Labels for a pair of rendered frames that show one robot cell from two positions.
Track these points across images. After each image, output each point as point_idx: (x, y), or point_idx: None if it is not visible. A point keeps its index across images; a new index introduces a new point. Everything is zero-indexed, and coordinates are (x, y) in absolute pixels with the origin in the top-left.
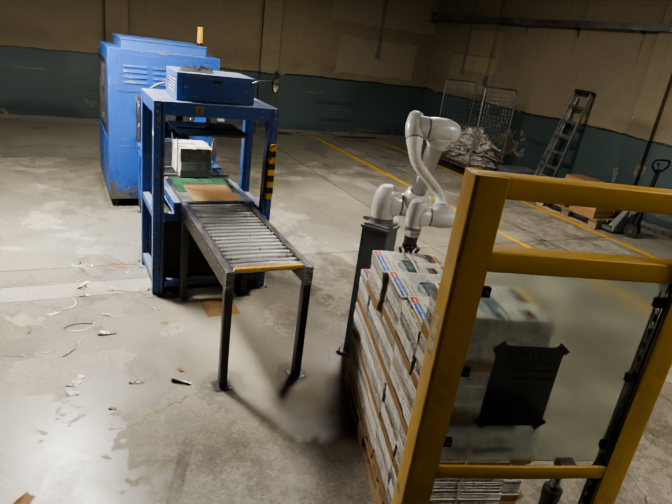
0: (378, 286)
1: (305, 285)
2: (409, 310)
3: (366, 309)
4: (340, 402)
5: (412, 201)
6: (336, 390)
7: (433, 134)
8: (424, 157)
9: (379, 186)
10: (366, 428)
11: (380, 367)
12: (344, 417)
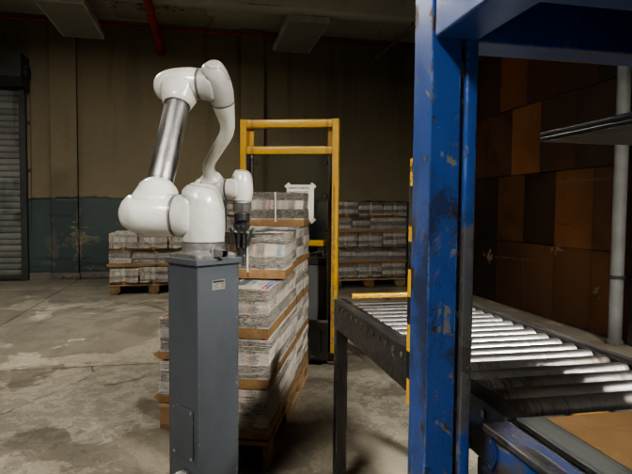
0: (290, 254)
1: None
2: (299, 229)
3: (278, 310)
4: (289, 450)
5: (249, 172)
6: (286, 462)
7: None
8: (185, 125)
9: (213, 188)
10: (292, 384)
11: (293, 309)
12: (292, 437)
